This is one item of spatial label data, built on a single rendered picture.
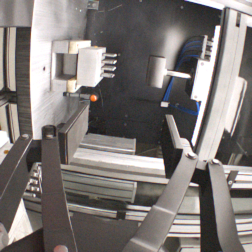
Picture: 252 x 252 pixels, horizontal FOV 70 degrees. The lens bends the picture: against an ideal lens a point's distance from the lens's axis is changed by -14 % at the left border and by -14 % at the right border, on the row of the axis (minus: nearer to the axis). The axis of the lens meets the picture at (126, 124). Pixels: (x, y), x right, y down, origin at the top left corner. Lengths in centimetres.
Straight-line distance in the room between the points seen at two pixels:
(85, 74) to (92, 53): 6
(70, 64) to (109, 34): 27
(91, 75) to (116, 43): 32
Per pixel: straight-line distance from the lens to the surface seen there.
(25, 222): 62
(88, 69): 53
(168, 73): 60
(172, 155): 16
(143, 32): 82
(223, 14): 46
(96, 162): 48
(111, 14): 83
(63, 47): 53
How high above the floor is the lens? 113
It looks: 1 degrees down
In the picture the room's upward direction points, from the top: 98 degrees clockwise
